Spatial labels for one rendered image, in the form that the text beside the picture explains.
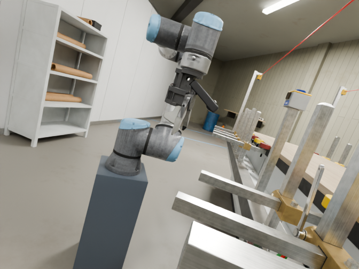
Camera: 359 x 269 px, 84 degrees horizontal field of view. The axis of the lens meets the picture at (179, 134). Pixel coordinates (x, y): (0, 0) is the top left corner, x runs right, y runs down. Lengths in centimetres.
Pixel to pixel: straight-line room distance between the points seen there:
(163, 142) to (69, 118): 277
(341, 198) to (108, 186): 87
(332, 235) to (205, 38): 55
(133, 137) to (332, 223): 80
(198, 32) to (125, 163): 69
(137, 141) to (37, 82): 190
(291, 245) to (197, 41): 54
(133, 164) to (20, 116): 207
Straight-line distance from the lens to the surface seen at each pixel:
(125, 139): 100
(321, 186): 96
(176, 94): 63
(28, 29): 289
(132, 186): 104
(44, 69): 267
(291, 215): 70
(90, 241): 122
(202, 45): 63
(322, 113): 73
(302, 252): 48
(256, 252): 19
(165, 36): 76
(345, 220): 52
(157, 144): 99
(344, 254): 53
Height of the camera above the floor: 105
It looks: 10 degrees down
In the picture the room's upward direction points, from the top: 18 degrees clockwise
